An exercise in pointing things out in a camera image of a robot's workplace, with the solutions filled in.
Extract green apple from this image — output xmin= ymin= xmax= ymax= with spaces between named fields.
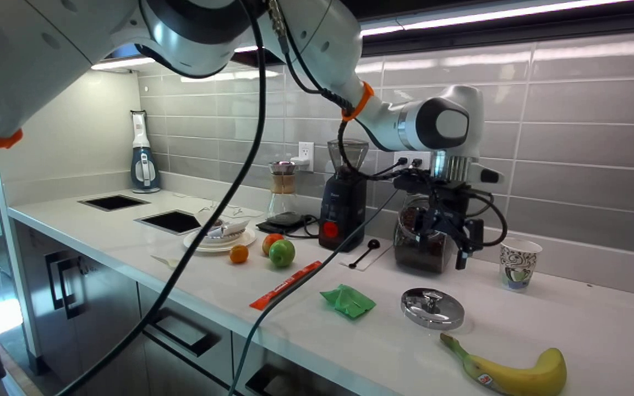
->
xmin=266 ymin=238 xmax=299 ymax=270

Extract grey base cabinet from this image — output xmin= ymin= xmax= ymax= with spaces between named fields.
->
xmin=6 ymin=215 xmax=378 ymax=396

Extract black grinder power cables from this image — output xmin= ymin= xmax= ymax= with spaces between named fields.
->
xmin=286 ymin=214 xmax=323 ymax=242

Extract black coffee grinder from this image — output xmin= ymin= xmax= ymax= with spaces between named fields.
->
xmin=316 ymin=139 xmax=373 ymax=252

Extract patterned paper cup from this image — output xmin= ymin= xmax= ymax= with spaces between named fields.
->
xmin=497 ymin=236 xmax=545 ymax=290

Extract large orange fruit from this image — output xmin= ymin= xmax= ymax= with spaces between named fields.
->
xmin=259 ymin=230 xmax=286 ymax=260

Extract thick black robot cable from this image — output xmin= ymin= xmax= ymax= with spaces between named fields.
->
xmin=54 ymin=0 xmax=271 ymax=396

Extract white round plate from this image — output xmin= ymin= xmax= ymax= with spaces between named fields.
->
xmin=180 ymin=225 xmax=259 ymax=257

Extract yellow banana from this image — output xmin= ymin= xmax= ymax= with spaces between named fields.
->
xmin=437 ymin=329 xmax=570 ymax=396

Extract small orange fruit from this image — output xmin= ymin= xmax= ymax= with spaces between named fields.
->
xmin=227 ymin=243 xmax=251 ymax=268

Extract glass pour-over coffee carafe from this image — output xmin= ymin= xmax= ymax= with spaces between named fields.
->
xmin=266 ymin=161 xmax=299 ymax=220

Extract white wall outlet with plug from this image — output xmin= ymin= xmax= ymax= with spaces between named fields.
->
xmin=290 ymin=139 xmax=316 ymax=175

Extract black induction cooktop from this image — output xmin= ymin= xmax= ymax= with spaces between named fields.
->
xmin=139 ymin=209 xmax=204 ymax=236
xmin=79 ymin=194 xmax=147 ymax=214

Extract black coffee scoop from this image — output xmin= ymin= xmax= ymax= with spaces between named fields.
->
xmin=345 ymin=238 xmax=382 ymax=270

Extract white plastic spoon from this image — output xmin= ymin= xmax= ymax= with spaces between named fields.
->
xmin=150 ymin=252 xmax=188 ymax=273

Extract patterned white bowl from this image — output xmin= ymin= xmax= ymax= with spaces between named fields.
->
xmin=196 ymin=215 xmax=251 ymax=247

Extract dark green power cable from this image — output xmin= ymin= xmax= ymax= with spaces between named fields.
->
xmin=227 ymin=191 xmax=400 ymax=396

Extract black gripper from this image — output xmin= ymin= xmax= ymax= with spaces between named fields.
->
xmin=395 ymin=169 xmax=502 ymax=273

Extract black coffee scale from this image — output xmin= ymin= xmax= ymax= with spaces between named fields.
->
xmin=255 ymin=209 xmax=319 ymax=238

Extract under-cabinet light strip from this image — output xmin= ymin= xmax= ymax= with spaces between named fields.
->
xmin=87 ymin=0 xmax=627 ymax=75

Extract red flat strip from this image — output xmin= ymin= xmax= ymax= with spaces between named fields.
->
xmin=249 ymin=260 xmax=326 ymax=313

